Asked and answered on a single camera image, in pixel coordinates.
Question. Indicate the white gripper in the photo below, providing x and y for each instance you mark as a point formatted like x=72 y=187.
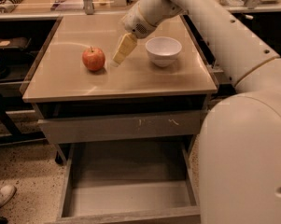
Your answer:
x=135 y=22

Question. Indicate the red apple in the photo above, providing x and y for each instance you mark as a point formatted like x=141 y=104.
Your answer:
x=93 y=59

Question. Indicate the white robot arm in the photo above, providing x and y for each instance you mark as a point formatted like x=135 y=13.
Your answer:
x=240 y=140

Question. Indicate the grey drawer cabinet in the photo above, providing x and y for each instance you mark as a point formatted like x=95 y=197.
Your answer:
x=61 y=87

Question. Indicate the grey top drawer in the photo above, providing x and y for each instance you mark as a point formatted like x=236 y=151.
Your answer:
x=120 y=127

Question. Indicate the open grey middle drawer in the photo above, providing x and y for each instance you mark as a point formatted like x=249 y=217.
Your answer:
x=128 y=182

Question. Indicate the white ceramic bowl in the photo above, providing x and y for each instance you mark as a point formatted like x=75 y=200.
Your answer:
x=163 y=50

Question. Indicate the black office chair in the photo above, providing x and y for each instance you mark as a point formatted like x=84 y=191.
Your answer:
x=14 y=52

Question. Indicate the white shoe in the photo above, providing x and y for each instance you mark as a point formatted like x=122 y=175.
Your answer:
x=6 y=194

